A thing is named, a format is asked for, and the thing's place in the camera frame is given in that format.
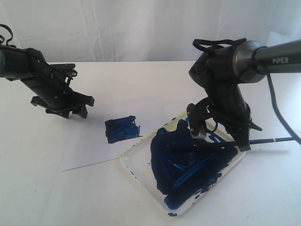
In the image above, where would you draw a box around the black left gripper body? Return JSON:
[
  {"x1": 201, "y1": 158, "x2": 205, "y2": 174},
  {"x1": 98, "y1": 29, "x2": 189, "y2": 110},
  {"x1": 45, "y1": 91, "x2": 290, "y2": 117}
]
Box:
[{"x1": 20, "y1": 66, "x2": 95, "y2": 112}]

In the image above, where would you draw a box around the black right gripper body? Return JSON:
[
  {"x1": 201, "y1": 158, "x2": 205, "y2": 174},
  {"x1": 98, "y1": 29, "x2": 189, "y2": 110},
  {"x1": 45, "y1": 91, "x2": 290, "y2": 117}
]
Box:
[{"x1": 206, "y1": 83, "x2": 250, "y2": 141}]

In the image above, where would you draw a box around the black paintbrush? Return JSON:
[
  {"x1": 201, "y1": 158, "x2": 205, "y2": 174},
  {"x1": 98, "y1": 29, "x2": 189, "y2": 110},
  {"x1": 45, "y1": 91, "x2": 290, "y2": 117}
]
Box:
[{"x1": 195, "y1": 136, "x2": 297, "y2": 149}]

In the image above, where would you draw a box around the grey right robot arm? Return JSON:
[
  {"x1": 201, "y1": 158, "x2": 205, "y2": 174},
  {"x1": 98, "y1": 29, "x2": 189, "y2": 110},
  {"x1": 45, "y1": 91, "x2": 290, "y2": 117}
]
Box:
[{"x1": 186, "y1": 38, "x2": 301, "y2": 151}]

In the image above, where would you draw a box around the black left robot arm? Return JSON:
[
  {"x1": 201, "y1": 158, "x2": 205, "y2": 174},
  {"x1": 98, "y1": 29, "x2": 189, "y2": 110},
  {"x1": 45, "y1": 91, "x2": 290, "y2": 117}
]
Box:
[{"x1": 0, "y1": 45, "x2": 95, "y2": 119}]

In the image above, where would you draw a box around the white paint tray blue paint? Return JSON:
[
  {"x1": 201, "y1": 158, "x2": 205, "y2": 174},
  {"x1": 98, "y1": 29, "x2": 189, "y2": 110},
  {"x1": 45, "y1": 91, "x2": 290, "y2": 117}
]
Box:
[{"x1": 120, "y1": 113, "x2": 245, "y2": 217}]

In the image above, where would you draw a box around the white paper sheet with square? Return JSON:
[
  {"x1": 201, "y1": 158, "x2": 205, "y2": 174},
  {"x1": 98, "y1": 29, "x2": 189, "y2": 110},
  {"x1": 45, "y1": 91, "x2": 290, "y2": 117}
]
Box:
[{"x1": 61, "y1": 82, "x2": 187, "y2": 171}]

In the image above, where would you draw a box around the white backdrop curtain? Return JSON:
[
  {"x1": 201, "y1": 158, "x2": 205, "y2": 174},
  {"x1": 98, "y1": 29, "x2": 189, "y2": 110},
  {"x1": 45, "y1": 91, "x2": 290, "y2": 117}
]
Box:
[{"x1": 0, "y1": 0, "x2": 301, "y2": 62}]

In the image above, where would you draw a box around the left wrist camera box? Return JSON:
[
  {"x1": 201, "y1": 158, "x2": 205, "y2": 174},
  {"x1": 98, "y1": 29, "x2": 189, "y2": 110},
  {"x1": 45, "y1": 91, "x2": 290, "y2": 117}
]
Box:
[{"x1": 50, "y1": 63, "x2": 76, "y2": 70}]

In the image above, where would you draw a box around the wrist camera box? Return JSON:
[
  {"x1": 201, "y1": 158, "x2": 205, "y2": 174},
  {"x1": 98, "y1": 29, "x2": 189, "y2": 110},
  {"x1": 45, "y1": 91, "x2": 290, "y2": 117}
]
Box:
[
  {"x1": 50, "y1": 63, "x2": 76, "y2": 70},
  {"x1": 186, "y1": 103, "x2": 207, "y2": 139}
]

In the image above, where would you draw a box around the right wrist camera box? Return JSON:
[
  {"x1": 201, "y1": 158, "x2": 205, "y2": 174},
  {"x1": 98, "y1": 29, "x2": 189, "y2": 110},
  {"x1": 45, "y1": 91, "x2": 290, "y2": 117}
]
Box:
[{"x1": 186, "y1": 103, "x2": 207, "y2": 139}]

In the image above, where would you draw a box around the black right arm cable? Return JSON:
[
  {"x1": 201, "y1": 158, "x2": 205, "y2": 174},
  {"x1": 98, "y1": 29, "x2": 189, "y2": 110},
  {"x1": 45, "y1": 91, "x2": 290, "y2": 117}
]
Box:
[{"x1": 192, "y1": 38, "x2": 301, "y2": 144}]

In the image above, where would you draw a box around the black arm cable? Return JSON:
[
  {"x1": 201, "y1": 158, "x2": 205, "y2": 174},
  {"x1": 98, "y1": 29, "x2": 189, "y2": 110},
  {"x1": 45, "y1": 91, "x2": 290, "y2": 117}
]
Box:
[
  {"x1": 192, "y1": 38, "x2": 301, "y2": 144},
  {"x1": 0, "y1": 23, "x2": 14, "y2": 48}
]

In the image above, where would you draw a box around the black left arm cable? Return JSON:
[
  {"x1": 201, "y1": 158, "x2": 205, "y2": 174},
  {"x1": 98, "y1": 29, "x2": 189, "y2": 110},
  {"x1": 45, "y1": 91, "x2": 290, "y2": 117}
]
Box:
[{"x1": 0, "y1": 23, "x2": 14, "y2": 48}]

